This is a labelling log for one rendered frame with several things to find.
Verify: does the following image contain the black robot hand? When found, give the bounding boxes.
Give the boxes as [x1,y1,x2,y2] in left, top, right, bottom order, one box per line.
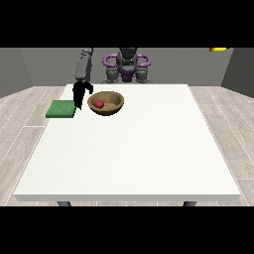
[71,79,94,111]

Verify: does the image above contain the green square pad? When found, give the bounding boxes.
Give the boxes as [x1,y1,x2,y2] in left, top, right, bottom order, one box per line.
[45,99,77,119]

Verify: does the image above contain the brown wooden bowl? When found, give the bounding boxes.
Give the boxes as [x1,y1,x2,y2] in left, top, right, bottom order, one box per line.
[86,90,126,117]

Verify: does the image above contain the grey robot trunk purple rings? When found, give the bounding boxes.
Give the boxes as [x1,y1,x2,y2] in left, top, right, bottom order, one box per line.
[100,48,154,85]

